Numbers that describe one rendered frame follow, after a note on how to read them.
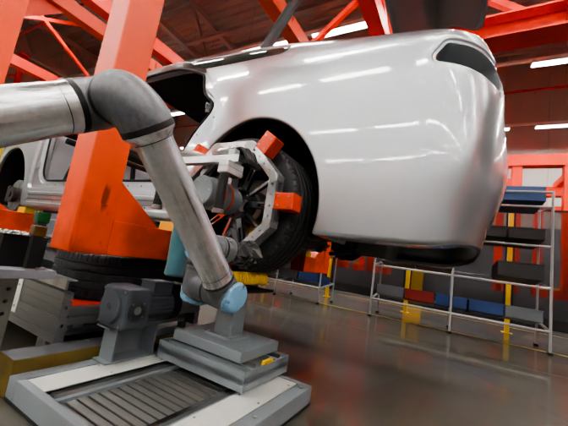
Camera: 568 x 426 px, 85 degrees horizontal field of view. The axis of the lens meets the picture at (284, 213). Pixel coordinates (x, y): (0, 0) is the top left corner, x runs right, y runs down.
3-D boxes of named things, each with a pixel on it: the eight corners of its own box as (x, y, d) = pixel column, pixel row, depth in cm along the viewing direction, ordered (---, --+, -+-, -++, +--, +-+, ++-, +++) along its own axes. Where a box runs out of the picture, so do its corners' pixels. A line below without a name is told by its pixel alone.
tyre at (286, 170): (326, 152, 154) (226, 155, 188) (307, 133, 134) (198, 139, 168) (307, 285, 145) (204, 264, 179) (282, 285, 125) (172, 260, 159)
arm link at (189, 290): (193, 308, 90) (204, 266, 92) (172, 297, 97) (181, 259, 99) (217, 307, 98) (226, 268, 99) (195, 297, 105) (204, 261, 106)
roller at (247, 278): (270, 286, 150) (272, 274, 151) (232, 286, 125) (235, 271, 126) (260, 283, 153) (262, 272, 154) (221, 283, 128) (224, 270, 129)
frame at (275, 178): (271, 267, 127) (291, 143, 135) (263, 266, 122) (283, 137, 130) (180, 252, 155) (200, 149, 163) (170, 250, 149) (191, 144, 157)
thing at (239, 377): (286, 374, 148) (289, 352, 150) (241, 396, 118) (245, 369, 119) (209, 345, 173) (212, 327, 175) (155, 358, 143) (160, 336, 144)
